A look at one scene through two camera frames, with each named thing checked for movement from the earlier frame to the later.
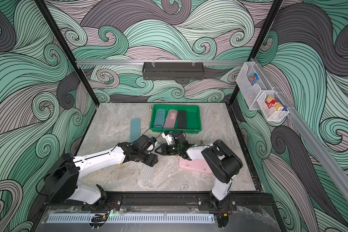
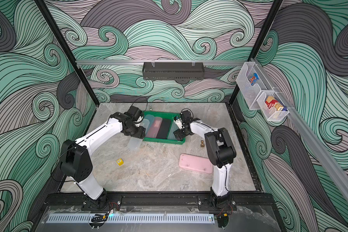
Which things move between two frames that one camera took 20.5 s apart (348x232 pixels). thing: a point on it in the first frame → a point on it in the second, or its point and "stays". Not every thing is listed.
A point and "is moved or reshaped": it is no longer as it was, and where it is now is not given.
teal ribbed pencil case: (160, 116) → (151, 119)
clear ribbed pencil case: (146, 172) → (135, 143)
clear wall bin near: (271, 106) stays
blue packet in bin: (253, 78) stays
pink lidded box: (195, 165) stays
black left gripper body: (148, 159) → (136, 131)
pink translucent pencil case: (170, 119) → (154, 128)
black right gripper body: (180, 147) → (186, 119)
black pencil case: (181, 120) is moved or reshaped
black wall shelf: (173, 70) stays
